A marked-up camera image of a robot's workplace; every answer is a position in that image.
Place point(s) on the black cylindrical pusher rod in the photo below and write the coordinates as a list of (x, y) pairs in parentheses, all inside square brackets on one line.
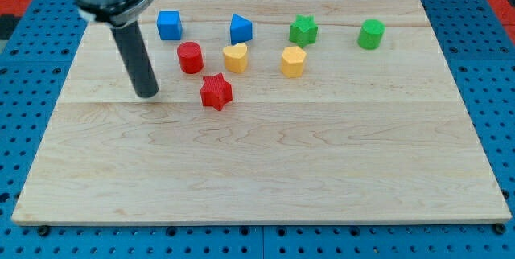
[(132, 49)]

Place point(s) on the red star block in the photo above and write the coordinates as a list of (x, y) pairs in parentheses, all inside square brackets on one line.
[(216, 91)]

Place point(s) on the green star block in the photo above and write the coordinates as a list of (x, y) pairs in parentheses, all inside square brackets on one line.
[(303, 31)]

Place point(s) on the blue cube block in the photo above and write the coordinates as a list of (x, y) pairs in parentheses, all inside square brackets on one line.
[(169, 25)]

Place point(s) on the red cylinder block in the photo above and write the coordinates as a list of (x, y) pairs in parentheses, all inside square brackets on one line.
[(190, 57)]

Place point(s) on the yellow heart block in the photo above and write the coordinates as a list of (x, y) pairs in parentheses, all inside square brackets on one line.
[(236, 57)]

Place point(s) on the blue triangle block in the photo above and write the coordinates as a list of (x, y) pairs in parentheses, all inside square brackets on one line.
[(241, 29)]

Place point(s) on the light wooden board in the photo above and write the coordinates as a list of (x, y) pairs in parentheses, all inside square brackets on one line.
[(361, 137)]

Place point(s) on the yellow pentagon block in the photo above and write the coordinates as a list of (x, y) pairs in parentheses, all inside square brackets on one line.
[(292, 61)]

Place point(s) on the green cylinder block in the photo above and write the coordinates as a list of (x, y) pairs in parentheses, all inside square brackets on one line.
[(371, 33)]

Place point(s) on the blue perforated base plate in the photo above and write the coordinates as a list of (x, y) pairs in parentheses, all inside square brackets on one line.
[(37, 58)]

